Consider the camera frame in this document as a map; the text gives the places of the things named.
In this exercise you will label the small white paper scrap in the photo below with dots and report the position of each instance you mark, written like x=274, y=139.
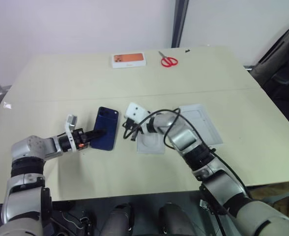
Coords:
x=7, y=105

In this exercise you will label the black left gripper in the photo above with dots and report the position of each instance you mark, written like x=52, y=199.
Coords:
x=80, y=140

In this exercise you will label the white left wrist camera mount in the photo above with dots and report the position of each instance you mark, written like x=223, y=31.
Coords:
x=70, y=121

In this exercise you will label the black office chair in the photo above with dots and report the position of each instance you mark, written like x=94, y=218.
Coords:
x=279, y=66

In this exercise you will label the brown crumpled cloth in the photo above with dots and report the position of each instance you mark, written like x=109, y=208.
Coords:
x=282, y=199

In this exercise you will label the dark rounded shape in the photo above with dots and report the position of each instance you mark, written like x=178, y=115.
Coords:
x=118, y=220
x=175, y=218

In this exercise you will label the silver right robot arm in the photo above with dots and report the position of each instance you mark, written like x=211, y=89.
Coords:
x=208, y=169

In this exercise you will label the grey vertical post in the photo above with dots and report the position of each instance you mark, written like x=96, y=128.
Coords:
x=180, y=23

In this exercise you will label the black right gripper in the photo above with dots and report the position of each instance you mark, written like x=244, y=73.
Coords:
x=132, y=123

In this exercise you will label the white square insert tray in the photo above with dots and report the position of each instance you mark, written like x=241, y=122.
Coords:
x=150, y=146

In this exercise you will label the white tray lid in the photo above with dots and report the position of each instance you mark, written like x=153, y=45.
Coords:
x=203, y=123

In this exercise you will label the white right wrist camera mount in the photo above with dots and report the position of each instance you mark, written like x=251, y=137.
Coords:
x=135, y=111

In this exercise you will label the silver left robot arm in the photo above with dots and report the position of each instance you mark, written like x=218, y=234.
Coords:
x=29, y=150

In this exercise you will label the orange phone box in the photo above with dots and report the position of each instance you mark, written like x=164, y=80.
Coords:
x=129, y=60

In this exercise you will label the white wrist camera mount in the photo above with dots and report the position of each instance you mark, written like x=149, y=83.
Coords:
x=70, y=121
x=135, y=111

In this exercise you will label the dark blue smartphone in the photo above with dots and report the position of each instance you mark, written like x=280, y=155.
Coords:
x=107, y=123

